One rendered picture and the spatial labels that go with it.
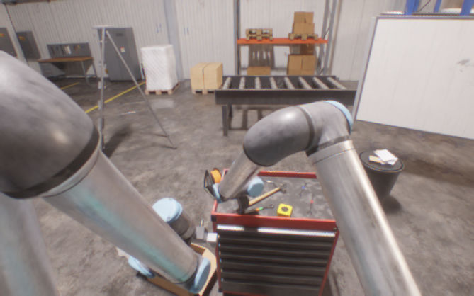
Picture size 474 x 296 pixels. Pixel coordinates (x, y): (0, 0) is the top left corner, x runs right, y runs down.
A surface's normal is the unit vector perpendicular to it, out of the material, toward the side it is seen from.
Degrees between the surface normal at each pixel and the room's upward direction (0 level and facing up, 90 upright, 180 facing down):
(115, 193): 87
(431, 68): 90
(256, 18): 90
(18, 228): 92
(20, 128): 70
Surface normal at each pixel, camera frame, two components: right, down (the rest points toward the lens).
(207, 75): -0.11, 0.47
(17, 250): 0.94, 0.16
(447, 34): -0.51, 0.42
